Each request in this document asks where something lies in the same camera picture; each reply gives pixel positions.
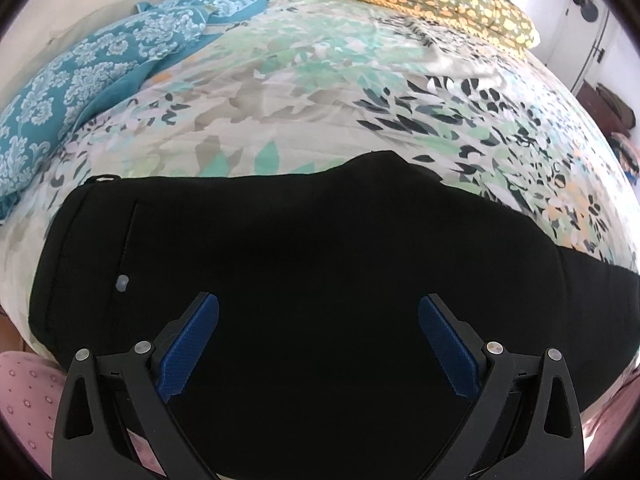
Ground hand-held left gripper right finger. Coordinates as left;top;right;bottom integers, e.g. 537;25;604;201
417;294;586;480

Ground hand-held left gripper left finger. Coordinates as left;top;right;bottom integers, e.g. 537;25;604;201
50;292;221;480

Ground black pants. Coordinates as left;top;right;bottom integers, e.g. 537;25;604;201
27;150;640;480

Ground person's pink dotted pajama pants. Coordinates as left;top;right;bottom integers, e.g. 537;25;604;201
0;351;640;480

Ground pile of colourful clothes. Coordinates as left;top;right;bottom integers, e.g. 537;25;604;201
612;132;640;181

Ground bed with floral sheet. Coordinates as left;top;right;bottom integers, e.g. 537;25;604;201
0;0;640;411

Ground dark wooden cabinet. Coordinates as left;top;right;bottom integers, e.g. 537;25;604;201
575;82;631;136

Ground olive folded clothes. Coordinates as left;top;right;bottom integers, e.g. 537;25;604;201
595;84;638;131

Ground white door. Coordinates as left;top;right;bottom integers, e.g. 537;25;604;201
547;0;626;91

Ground black hanging bag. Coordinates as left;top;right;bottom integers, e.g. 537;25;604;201
572;0;601;23

